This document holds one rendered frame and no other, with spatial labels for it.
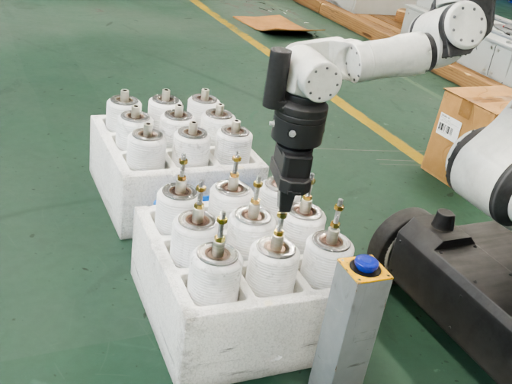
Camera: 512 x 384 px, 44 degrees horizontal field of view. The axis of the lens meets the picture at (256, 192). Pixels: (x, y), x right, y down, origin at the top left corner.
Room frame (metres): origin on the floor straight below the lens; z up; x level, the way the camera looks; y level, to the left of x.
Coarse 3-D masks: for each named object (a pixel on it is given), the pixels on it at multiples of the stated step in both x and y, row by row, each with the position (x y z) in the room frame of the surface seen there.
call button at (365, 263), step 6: (360, 258) 0.89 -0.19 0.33; (366, 258) 0.89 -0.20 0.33; (372, 258) 0.89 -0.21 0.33; (360, 264) 0.87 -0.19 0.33; (366, 264) 0.87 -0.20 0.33; (372, 264) 0.87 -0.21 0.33; (378, 264) 0.88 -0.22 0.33; (360, 270) 0.87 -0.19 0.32; (366, 270) 0.87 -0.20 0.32; (372, 270) 0.87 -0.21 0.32
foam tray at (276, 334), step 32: (160, 256) 1.02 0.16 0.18; (160, 288) 0.99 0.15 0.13; (160, 320) 0.97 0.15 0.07; (192, 320) 0.86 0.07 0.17; (224, 320) 0.88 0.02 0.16; (256, 320) 0.91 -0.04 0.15; (288, 320) 0.94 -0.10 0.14; (320, 320) 0.97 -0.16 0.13; (192, 352) 0.86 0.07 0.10; (224, 352) 0.89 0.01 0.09; (256, 352) 0.92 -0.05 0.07; (288, 352) 0.95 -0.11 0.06
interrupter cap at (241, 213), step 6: (240, 210) 1.12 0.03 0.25; (246, 210) 1.13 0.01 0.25; (264, 210) 1.14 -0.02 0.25; (240, 216) 1.10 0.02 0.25; (246, 216) 1.11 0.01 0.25; (258, 216) 1.11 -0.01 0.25; (264, 216) 1.11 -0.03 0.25; (270, 216) 1.11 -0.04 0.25; (246, 222) 1.08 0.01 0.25; (252, 222) 1.08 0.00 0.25; (258, 222) 1.08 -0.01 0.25; (264, 222) 1.09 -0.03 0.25
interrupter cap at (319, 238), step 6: (318, 234) 1.08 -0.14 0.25; (324, 234) 1.08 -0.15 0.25; (342, 234) 1.09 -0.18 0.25; (312, 240) 1.05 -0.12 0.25; (318, 240) 1.05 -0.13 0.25; (324, 240) 1.06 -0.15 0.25; (342, 240) 1.07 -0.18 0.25; (348, 240) 1.07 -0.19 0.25; (318, 246) 1.03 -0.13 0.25; (324, 246) 1.03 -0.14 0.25; (330, 246) 1.04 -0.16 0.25; (336, 246) 1.04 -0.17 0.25; (342, 246) 1.04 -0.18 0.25; (348, 246) 1.05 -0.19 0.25; (336, 252) 1.02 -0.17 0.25
